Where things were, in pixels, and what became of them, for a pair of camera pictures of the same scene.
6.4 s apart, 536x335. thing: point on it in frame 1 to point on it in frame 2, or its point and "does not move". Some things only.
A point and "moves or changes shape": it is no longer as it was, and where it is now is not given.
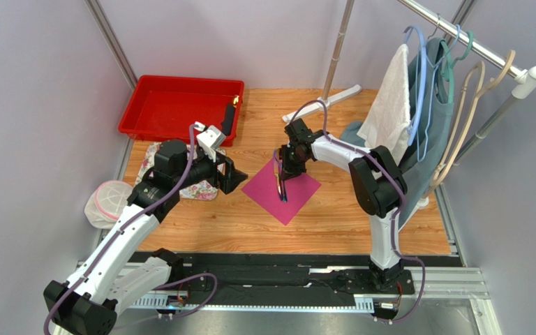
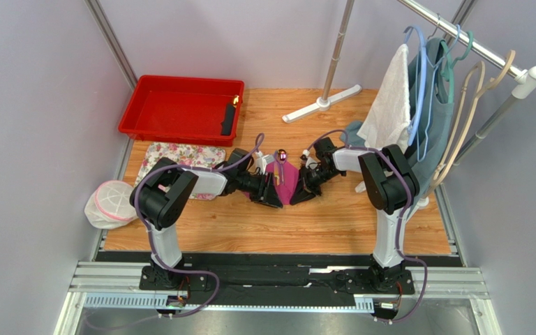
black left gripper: [232, 177] to [269, 196]
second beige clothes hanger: [487, 87] does not move
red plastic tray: [162, 107] does not move
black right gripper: [287, 169] to [308, 181]
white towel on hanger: [386, 124] does not move
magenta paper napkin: [262, 188] moves or changes shape
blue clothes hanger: [412, 135] does not move
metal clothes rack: [525, 77] does not move
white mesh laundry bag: [105, 205] does not move
